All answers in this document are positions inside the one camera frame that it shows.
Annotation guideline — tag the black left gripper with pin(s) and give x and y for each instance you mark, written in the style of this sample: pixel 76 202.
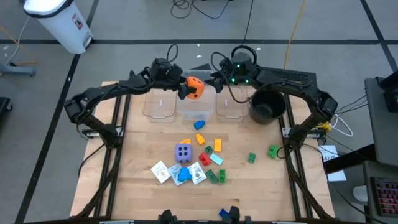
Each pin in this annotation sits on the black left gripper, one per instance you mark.
pixel 178 79

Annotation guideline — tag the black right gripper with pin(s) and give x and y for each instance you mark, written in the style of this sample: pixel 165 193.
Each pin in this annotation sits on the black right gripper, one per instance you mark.
pixel 233 80

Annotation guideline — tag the orange foam die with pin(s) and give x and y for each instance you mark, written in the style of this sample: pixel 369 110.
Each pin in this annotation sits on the orange foam die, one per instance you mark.
pixel 197 84

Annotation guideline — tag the purple foam die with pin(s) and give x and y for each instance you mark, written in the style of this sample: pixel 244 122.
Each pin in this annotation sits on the purple foam die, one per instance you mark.
pixel 183 153

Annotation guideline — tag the small green toy brick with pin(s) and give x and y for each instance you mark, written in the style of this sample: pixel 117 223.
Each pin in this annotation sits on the small green toy brick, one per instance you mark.
pixel 252 157

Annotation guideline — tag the white playing card box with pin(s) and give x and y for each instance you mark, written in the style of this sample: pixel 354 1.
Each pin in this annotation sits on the white playing card box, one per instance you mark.
pixel 198 173
pixel 160 171

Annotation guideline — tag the bright green long brick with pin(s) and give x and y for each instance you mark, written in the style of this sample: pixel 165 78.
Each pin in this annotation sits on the bright green long brick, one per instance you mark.
pixel 222 176

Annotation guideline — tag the bright green toy block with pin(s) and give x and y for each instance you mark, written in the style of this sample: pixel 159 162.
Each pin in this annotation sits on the bright green toy block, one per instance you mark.
pixel 273 152

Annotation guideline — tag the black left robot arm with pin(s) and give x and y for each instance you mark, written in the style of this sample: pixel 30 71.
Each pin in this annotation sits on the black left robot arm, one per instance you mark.
pixel 118 88

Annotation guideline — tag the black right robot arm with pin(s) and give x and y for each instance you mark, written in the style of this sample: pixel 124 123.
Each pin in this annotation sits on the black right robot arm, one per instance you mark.
pixel 295 88

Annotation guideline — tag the tall clear plastic bin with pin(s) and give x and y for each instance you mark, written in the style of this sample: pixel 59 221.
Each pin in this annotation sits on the tall clear plastic bin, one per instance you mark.
pixel 199 109

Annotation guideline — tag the low clear plastic tray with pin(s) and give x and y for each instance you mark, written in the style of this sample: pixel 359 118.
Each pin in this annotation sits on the low clear plastic tray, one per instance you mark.
pixel 160 109
pixel 231 109

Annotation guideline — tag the blue rounded toy block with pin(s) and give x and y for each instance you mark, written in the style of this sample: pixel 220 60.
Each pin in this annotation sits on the blue rounded toy block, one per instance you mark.
pixel 199 124

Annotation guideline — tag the yellow toy block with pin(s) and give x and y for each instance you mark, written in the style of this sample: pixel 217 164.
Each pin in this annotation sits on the yellow toy block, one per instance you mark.
pixel 200 139

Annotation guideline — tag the orange-yellow toy block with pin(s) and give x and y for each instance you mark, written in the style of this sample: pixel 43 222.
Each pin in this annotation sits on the orange-yellow toy block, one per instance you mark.
pixel 185 142

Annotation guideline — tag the black bucket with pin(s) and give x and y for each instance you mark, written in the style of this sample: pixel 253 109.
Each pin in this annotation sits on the black bucket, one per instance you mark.
pixel 267 107

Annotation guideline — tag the yellow stud brick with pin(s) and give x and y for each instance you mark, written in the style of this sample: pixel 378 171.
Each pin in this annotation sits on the yellow stud brick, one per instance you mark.
pixel 217 145

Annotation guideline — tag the small dark green brick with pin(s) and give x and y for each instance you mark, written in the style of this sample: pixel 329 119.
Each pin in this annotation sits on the small dark green brick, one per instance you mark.
pixel 208 150

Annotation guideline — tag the red toy brick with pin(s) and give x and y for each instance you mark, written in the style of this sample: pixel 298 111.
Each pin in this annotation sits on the red toy brick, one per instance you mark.
pixel 204 158

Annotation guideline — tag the light cyan toy brick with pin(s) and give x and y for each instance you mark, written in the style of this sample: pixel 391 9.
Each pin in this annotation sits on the light cyan toy brick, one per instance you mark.
pixel 216 159

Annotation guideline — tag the black perforated panel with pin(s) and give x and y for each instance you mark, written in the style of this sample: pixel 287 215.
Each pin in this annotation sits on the black perforated panel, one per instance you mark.
pixel 295 74

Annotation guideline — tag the dark green long brick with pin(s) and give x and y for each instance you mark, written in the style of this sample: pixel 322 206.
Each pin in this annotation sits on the dark green long brick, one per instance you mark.
pixel 211 176

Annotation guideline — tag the yellow connector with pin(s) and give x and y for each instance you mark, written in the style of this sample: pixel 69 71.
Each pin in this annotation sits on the yellow connector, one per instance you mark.
pixel 326 126

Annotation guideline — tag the dark blue toy brick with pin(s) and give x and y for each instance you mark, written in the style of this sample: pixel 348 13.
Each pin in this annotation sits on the dark blue toy brick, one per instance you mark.
pixel 223 213

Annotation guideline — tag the printed white paper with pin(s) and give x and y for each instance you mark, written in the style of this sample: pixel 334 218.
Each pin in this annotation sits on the printed white paper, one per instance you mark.
pixel 329 152

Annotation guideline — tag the white trash bin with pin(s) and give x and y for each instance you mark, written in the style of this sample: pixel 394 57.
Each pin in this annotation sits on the white trash bin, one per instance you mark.
pixel 65 28

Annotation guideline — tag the black beam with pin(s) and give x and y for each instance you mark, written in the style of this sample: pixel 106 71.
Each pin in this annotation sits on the black beam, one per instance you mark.
pixel 348 160

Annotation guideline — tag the blank white paper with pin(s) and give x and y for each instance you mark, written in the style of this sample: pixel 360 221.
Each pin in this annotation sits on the blank white paper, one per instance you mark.
pixel 337 176

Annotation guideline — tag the grey side desk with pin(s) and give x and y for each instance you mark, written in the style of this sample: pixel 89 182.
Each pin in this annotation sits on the grey side desk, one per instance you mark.
pixel 377 130

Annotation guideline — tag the grey stand foot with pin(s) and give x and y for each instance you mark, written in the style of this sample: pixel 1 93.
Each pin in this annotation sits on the grey stand foot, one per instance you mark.
pixel 18 71

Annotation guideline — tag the white round object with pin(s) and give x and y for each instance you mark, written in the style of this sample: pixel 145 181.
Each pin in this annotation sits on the white round object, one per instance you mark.
pixel 360 193

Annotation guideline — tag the grey console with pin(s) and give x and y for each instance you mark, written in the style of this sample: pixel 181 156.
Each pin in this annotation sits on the grey console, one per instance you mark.
pixel 382 169

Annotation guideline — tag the backlit keyboard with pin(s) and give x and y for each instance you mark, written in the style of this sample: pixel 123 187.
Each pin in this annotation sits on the backlit keyboard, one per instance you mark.
pixel 385 196

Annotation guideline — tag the black aluminium table frame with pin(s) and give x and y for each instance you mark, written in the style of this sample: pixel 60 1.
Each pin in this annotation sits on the black aluminium table frame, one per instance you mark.
pixel 113 186

